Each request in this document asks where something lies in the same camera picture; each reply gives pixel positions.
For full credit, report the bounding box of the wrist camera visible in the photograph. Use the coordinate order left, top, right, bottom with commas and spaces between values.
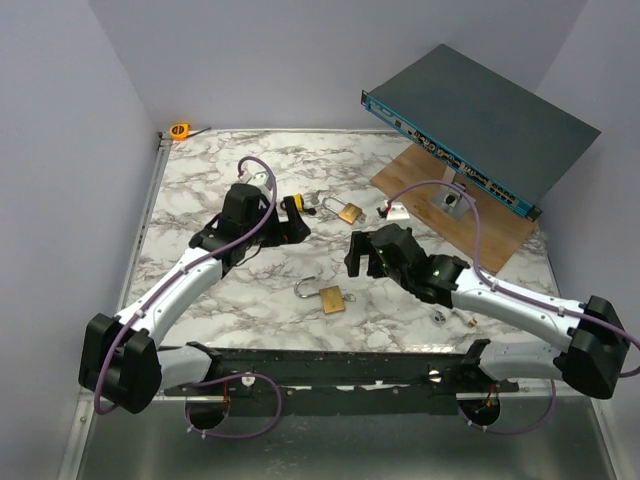
239, 170, 274, 193
377, 201, 411, 223

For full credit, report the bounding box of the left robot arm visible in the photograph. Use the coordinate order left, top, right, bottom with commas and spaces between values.
79, 183, 310, 414

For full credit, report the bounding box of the blue network switch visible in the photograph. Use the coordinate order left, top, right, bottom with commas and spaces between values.
361, 44, 601, 221

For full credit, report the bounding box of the wooden board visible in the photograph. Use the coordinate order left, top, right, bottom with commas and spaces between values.
371, 145, 537, 274

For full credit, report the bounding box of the orange tape measure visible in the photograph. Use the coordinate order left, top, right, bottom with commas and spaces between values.
168, 122, 211, 142

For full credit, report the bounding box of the black mounting rail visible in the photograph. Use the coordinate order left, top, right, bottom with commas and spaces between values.
165, 348, 518, 416

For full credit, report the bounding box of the long shackle brass padlock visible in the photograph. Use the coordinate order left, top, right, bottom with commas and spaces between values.
321, 196, 366, 225

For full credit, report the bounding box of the silver metal bracket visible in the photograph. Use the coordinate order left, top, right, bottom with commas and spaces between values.
431, 167, 475, 220

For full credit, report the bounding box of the small silver ring part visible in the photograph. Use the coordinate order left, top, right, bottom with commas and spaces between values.
432, 311, 448, 325

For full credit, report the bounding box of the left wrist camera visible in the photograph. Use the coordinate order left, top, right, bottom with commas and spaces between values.
239, 170, 274, 193

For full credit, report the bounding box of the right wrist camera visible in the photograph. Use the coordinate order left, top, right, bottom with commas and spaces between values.
377, 201, 411, 223

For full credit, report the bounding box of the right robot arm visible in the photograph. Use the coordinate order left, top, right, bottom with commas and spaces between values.
345, 223, 631, 399

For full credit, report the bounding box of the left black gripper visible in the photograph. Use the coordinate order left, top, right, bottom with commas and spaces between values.
243, 197, 310, 249

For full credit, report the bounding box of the yellow padlock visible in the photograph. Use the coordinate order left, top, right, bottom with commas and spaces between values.
293, 194, 307, 212

